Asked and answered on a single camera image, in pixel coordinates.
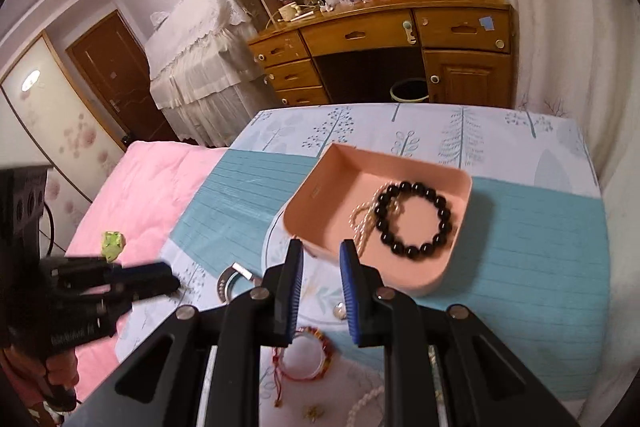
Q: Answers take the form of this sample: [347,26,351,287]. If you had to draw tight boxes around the green small toy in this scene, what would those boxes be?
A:
[101,230,126,264]

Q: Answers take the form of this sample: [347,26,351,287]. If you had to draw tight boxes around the white pearl bracelet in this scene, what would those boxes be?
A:
[346,384,387,427]

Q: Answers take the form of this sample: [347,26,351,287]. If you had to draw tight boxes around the white lace cover cloth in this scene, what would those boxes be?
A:
[144,0,282,148]

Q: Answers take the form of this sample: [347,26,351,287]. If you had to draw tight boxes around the wooden desk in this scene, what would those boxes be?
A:
[247,0,517,108]

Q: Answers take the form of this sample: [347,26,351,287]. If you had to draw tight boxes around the brown wooden door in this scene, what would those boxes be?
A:
[65,9,177,144]

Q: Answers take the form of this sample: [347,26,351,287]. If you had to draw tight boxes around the person's left hand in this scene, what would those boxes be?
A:
[0,347,82,413]

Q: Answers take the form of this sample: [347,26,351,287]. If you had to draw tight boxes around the white pearl necklace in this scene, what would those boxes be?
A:
[348,183,403,259]

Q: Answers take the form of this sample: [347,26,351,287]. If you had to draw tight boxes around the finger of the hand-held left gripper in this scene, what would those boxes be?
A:
[75,289,135,324]
[106,261,182,299]

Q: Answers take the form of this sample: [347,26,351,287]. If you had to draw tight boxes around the black trash bin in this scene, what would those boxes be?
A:
[389,78,430,103]

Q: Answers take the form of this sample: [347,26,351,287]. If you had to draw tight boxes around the red string bracelet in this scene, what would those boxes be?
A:
[271,325,335,409]

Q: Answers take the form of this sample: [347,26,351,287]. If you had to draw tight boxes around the black bead bracelet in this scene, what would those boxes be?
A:
[373,180,454,262]

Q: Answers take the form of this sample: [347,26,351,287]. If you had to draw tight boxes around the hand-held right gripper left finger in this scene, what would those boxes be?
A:
[65,238,306,427]

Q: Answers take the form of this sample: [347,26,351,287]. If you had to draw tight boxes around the black cable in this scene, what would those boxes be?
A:
[42,201,59,256]

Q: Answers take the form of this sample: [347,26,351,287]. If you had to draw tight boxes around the silver bangle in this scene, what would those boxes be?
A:
[217,262,257,304]

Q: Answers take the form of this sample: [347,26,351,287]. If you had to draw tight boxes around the floral sliding wardrobe door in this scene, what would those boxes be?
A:
[0,32,127,254]

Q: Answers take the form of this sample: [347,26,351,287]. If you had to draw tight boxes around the white leaf print curtain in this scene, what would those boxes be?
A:
[477,0,640,408]

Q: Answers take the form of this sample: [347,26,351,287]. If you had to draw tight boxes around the pink blanket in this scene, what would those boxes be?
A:
[64,139,230,404]

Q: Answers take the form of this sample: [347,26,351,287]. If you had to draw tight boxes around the pink plastic tray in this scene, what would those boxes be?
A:
[282,143,474,298]

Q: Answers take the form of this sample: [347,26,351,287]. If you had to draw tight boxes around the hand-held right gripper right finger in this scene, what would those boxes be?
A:
[338,239,581,427]

